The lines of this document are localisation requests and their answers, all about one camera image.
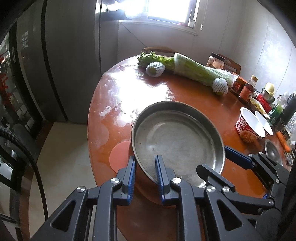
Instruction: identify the black thermos flask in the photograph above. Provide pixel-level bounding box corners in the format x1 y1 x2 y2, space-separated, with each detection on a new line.
280 92 296 125

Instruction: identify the foam-netted fruit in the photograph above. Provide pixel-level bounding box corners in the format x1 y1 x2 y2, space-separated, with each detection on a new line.
212 78 228 95
145 62 166 77

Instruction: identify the shallow steel round pan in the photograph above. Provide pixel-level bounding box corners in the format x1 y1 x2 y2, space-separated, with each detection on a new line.
132 101 225 188

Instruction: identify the dark grey refrigerator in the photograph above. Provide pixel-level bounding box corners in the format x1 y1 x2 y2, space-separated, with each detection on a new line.
0 0 120 163

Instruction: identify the small clear plastic cup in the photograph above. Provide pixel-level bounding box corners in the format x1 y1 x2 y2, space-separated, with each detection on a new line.
275 118 285 133

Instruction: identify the bright window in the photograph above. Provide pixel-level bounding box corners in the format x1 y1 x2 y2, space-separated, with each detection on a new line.
119 0 200 28

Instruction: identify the right foam-netted fruit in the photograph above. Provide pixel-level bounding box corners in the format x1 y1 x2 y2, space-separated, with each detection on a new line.
212 78 228 95

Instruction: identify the pink pig-shaped plate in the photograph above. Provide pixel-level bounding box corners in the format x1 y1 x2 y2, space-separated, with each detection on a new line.
109 139 158 204

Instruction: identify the white dish of food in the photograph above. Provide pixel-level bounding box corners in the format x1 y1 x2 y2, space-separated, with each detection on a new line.
249 97 270 119

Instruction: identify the clear jar black lid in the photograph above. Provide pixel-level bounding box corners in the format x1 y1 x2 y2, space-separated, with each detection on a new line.
206 52 225 69

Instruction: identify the orange carrot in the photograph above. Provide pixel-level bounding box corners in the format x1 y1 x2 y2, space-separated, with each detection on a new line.
276 131 291 153

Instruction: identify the left foam-netted fruit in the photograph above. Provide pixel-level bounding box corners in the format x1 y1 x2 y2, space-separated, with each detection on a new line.
145 62 166 77

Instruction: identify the brown sauce bottle yellow cap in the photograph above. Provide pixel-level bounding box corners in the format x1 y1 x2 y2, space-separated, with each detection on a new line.
239 75 258 103

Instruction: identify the wrapped napa cabbage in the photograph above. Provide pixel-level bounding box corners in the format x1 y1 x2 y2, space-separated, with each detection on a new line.
174 53 238 88

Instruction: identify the brown wooden chair back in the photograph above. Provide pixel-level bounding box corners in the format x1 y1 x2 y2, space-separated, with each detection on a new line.
218 53 241 75

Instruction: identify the red tissue box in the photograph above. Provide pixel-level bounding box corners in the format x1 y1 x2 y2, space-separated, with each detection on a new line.
256 94 272 113

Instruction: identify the red paper noodle bowl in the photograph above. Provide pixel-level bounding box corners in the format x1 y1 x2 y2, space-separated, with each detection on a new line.
254 111 273 136
235 107 265 143

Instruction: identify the wooden chair with armrest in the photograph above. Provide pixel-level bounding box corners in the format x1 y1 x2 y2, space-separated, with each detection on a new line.
142 46 176 54

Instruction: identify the round wooden table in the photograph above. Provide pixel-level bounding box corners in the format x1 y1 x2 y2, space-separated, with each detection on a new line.
88 57 267 240

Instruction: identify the red chili sauce jar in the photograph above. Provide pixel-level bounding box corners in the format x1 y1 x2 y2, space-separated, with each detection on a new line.
230 76 247 96

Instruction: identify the metal tool set case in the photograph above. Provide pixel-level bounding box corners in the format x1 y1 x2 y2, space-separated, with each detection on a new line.
285 151 295 167

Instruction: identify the green drink plastic bottle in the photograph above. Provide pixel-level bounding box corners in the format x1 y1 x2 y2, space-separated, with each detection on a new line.
269 95 287 126

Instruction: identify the green leaf lettuce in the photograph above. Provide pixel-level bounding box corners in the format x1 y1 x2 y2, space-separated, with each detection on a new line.
137 52 175 71

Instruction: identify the black cable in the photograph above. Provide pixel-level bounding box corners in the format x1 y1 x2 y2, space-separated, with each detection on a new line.
0 126 49 220

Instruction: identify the deep steel bowl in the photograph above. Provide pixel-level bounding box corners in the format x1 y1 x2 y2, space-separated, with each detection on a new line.
264 140 282 165

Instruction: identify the yellow cup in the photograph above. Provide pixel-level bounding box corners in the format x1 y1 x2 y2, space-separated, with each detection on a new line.
264 82 274 95

